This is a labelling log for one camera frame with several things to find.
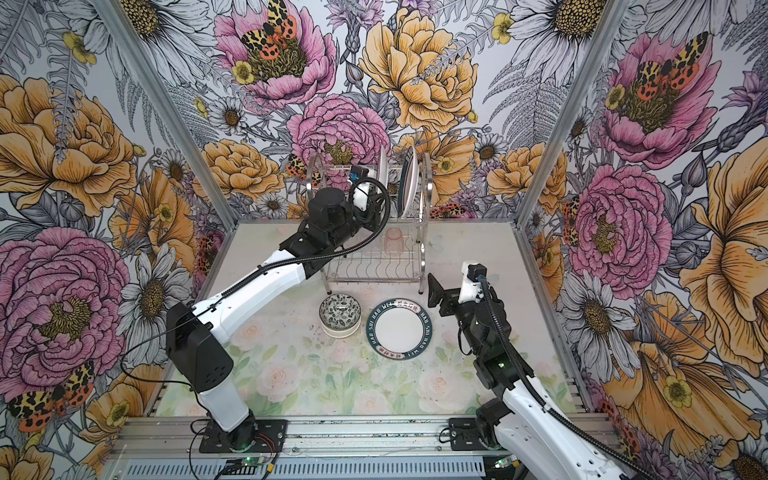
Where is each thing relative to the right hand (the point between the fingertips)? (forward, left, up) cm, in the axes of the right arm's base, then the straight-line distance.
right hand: (445, 281), depth 75 cm
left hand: (+16, +15, +12) cm, 25 cm away
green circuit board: (-33, +47, -24) cm, 62 cm away
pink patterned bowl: (+3, +29, -19) cm, 35 cm away
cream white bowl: (-5, +27, -17) cm, 33 cm away
